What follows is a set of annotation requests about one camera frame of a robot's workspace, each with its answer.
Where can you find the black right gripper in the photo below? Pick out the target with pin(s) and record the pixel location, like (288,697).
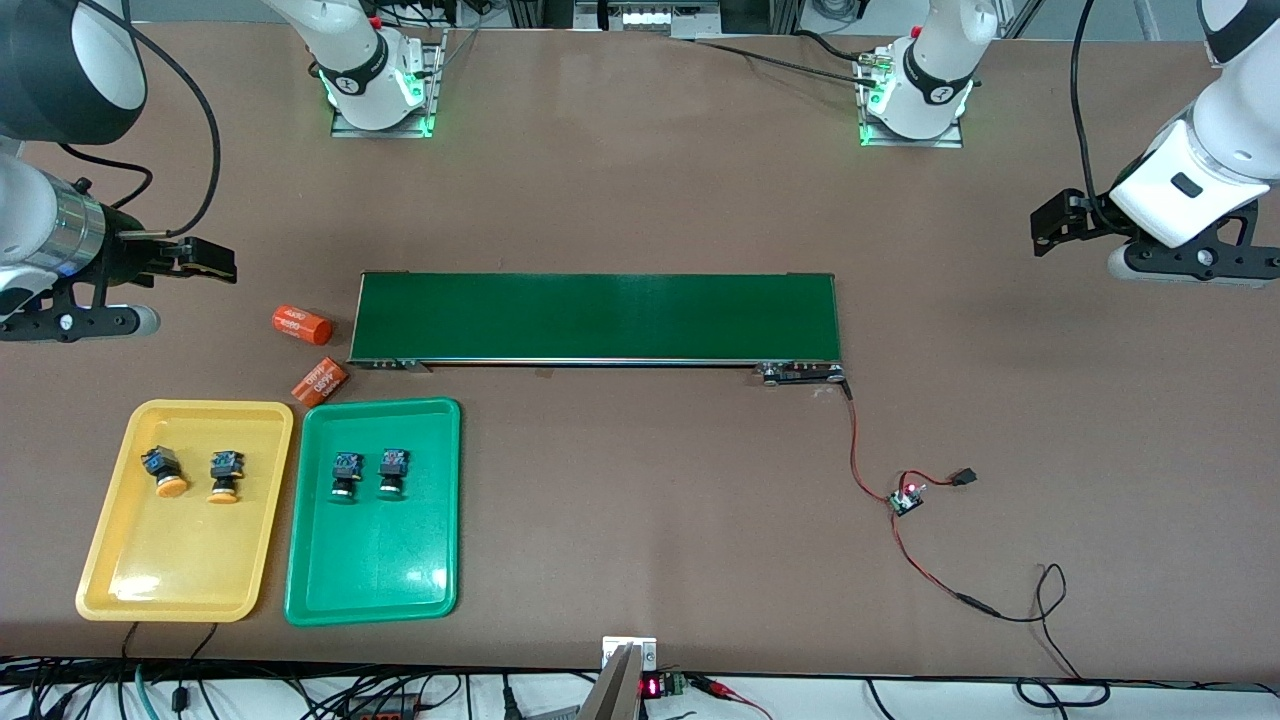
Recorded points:
(128,257)

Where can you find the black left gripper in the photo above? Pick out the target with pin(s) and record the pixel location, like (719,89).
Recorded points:
(1088,218)

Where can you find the orange cylinder white print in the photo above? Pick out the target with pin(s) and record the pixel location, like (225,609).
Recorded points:
(319,381)
(302,325)

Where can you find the yellow mushroom push button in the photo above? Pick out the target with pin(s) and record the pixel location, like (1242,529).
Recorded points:
(226,470)
(163,468)

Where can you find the green mushroom push button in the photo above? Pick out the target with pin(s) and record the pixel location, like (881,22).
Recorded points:
(392,470)
(345,473)

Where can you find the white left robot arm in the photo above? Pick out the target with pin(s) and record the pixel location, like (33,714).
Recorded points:
(940,80)

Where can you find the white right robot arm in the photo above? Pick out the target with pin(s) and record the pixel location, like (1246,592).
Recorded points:
(50,80)

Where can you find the yellow plastic tray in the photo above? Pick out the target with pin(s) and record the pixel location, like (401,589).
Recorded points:
(150,560)

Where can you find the small black controller board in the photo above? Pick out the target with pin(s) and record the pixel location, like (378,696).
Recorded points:
(906,499)

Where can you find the green plastic tray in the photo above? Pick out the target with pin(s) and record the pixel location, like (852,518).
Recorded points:
(375,550)

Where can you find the green conveyor belt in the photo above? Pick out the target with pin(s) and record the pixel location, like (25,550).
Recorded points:
(600,315)

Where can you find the white lit control unit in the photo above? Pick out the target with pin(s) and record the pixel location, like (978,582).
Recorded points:
(645,18)

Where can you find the red connector block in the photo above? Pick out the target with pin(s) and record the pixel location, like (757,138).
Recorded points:
(380,712)

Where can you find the red black test lead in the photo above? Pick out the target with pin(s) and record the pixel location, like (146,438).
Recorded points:
(722,689)

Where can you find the red digit display module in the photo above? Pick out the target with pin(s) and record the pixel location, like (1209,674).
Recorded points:
(652,686)

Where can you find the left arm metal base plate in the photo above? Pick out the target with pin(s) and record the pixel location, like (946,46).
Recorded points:
(910,142)

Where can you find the aluminium frame post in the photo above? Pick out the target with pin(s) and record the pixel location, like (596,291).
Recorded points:
(1020,15)

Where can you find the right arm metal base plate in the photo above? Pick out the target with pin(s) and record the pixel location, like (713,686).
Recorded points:
(400,131)

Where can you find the grey metal camera mount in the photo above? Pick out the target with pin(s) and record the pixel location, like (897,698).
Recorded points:
(615,690)

